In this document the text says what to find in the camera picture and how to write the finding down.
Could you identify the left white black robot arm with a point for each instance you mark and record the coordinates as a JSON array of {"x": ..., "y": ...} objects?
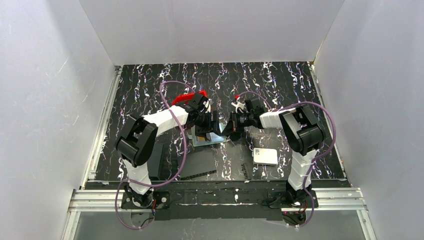
[{"x": 135, "y": 142}]

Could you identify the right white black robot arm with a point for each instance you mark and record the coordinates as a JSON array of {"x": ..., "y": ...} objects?
[{"x": 303, "y": 133}]

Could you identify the small black comb strip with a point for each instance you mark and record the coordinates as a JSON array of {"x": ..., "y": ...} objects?
[{"x": 245, "y": 173}]

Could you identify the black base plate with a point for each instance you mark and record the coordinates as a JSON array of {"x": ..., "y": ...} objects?
[
  {"x": 290, "y": 199},
  {"x": 159, "y": 200}
]

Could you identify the white flat box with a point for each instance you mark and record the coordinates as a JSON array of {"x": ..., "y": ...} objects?
[{"x": 265, "y": 156}]

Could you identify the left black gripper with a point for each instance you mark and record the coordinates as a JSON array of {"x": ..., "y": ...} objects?
[{"x": 205, "y": 128}]

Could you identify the black rectangular block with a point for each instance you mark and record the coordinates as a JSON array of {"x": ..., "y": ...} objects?
[{"x": 154, "y": 162}]

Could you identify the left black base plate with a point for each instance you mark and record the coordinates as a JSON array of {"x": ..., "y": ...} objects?
[{"x": 159, "y": 200}]

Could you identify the black flat plate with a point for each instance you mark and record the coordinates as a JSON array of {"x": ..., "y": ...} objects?
[{"x": 198, "y": 165}]

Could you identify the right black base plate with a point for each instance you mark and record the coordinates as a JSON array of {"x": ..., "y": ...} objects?
[{"x": 290, "y": 199}]

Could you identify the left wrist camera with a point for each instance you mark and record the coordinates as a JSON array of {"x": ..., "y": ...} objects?
[{"x": 207, "y": 107}]

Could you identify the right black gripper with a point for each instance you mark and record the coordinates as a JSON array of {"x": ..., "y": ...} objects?
[{"x": 234, "y": 122}]

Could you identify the mint green card holder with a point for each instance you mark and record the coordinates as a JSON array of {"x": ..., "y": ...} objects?
[{"x": 210, "y": 139}]

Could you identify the red plastic bin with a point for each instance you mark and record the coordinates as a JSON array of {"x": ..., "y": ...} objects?
[{"x": 188, "y": 96}]

